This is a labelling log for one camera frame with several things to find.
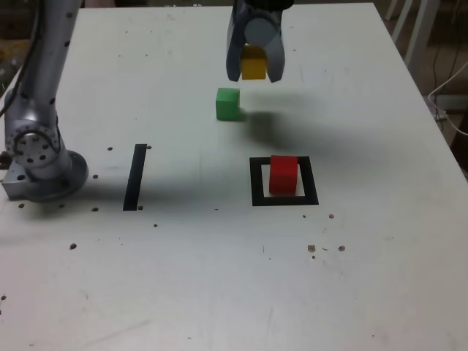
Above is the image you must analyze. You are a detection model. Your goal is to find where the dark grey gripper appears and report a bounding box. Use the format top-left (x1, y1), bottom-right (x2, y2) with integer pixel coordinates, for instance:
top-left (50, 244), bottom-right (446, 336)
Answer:
top-left (225, 0), bottom-right (286, 84)

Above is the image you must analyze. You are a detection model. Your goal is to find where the yellow cube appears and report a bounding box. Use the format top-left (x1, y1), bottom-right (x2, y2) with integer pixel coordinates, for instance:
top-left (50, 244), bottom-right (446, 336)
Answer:
top-left (240, 44), bottom-right (268, 80)

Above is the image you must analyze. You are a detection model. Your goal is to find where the green cube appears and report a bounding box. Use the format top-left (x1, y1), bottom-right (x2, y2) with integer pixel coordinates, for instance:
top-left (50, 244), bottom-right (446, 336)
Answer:
top-left (215, 87), bottom-right (241, 121)

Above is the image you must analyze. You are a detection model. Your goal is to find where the red cube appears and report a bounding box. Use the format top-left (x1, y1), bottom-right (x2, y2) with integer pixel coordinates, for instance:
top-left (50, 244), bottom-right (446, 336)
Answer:
top-left (268, 154), bottom-right (300, 195)

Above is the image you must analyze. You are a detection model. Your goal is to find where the black tape square outline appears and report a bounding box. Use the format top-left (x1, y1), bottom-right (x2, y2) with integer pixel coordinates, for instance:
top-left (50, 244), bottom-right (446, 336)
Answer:
top-left (249, 156), bottom-right (320, 208)

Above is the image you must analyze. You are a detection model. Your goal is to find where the black tape strip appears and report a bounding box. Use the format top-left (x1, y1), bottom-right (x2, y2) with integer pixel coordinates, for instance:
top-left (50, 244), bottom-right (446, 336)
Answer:
top-left (122, 143), bottom-right (148, 212)

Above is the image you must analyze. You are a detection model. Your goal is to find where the white cable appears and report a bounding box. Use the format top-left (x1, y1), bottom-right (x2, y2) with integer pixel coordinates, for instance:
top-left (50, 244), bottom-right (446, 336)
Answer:
top-left (426, 60), bottom-right (468, 137)

